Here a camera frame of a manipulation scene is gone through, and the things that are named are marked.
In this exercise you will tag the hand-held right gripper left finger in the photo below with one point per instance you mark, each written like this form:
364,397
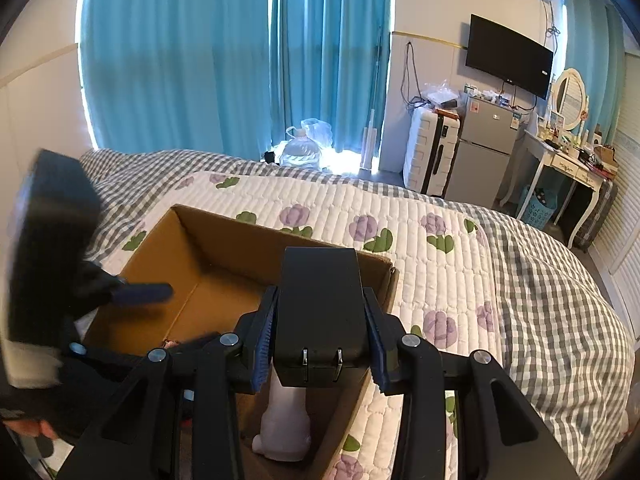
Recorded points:
262,345

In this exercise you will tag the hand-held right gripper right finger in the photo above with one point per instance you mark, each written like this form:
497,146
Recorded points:
378,352

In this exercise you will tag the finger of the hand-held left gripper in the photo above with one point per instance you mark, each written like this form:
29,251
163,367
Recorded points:
145,292

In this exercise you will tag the black power adapter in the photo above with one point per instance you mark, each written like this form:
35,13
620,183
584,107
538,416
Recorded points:
320,310

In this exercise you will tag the brown cardboard box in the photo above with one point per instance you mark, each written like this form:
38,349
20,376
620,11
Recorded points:
220,265

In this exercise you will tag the person's left hand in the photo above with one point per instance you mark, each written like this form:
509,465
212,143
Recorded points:
27,427

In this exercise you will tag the quilted floral bed mat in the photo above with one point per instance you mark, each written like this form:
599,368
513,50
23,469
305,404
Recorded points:
425,260

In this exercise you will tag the clear water jug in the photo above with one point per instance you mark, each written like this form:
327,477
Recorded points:
299,152

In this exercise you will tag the white upright mop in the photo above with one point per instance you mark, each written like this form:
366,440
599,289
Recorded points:
368,145

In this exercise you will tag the white hard suitcase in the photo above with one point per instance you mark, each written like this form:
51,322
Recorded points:
425,150

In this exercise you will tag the blue laundry basket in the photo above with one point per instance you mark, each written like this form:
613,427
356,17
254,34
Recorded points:
537,210

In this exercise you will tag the clear plastic bag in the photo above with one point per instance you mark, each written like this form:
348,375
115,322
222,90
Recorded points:
319,132

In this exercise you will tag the grey small refrigerator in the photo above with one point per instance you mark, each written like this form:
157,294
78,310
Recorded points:
482,155

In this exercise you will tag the teal window curtain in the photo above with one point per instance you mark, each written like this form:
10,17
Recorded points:
592,35
175,55
330,55

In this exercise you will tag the white dressing table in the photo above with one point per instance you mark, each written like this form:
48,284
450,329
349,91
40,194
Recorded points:
537,152

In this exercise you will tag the dark hard suitcase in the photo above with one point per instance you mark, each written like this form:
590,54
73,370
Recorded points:
597,215

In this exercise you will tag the plastic bag with clutter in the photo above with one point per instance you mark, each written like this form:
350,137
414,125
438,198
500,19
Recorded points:
440,94

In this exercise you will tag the white louvered wardrobe door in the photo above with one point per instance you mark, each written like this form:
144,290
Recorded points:
625,220

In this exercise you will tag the oval white vanity mirror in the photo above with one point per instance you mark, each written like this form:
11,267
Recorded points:
570,97

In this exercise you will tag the black wall television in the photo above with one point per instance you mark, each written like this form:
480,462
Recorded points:
507,55

